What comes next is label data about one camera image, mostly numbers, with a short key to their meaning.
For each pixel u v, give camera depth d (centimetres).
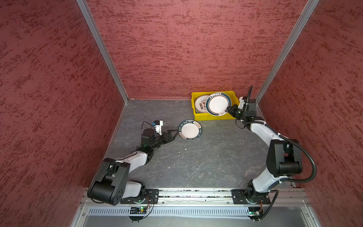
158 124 80
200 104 110
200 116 103
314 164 40
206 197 76
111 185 43
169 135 76
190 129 101
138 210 71
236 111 82
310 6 71
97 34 81
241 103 83
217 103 97
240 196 74
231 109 81
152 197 75
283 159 47
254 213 71
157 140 74
